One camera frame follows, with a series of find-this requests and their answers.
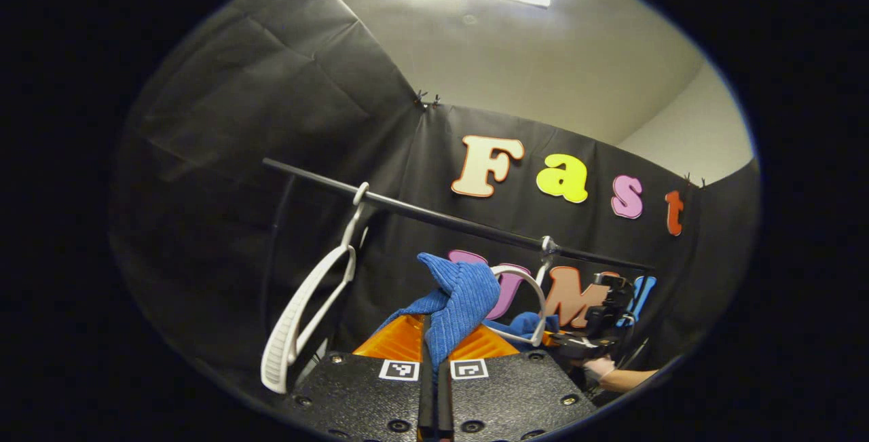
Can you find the black backdrop cloth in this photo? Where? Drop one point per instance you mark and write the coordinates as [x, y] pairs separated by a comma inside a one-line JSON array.
[[237, 123]]

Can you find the black clothes rail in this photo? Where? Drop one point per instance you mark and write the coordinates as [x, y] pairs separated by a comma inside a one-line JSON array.
[[421, 212]]

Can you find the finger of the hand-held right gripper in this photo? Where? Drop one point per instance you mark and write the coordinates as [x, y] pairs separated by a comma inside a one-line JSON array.
[[584, 345]]

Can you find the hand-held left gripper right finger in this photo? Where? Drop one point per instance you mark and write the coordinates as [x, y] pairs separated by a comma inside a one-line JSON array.
[[509, 394]]

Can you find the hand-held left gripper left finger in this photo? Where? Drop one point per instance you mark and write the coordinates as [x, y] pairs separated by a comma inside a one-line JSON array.
[[366, 398]]

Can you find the white plastic clothes hanger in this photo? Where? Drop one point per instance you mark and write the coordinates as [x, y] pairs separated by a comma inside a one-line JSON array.
[[282, 354], [542, 313]]

